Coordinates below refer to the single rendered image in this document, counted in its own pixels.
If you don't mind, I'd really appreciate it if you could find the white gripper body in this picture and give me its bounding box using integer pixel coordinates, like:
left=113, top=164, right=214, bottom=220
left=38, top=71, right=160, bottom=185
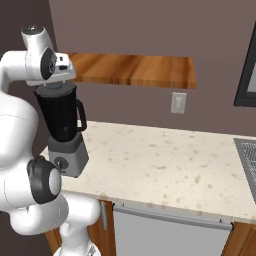
left=25, top=67, right=77, bottom=87

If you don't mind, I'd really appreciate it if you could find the grey blender with black jug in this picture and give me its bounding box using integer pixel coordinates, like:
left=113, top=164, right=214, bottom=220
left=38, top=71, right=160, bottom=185
left=34, top=81, right=90, bottom=179

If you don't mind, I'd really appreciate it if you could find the wooden cupboard door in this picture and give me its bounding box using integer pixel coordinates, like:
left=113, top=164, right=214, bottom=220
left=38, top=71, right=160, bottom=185
left=221, top=221, right=256, bottom=256
left=44, top=199, right=117, bottom=256

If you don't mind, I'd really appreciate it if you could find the black framed window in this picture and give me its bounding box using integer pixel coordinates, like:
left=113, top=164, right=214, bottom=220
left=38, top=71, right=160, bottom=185
left=233, top=30, right=256, bottom=109

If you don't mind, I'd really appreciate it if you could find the grey dishwasher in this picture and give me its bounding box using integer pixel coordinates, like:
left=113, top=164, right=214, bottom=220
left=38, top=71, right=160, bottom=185
left=112, top=202, right=235, bottom=256

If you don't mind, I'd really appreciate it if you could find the wooden wall shelf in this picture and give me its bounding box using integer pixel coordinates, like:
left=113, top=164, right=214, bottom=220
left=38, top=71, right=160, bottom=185
left=67, top=52, right=197, bottom=90

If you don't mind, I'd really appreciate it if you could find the white wall socket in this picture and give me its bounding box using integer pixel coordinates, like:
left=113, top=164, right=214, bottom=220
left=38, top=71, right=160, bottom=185
left=170, top=91, right=188, bottom=115

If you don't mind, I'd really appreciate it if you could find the grey cupboard handle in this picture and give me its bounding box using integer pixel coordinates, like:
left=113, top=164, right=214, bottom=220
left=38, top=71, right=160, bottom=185
left=100, top=201, right=110, bottom=231

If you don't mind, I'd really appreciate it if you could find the grey dishwasher handle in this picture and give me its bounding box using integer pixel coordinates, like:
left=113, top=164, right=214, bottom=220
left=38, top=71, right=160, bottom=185
left=112, top=203, right=234, bottom=232

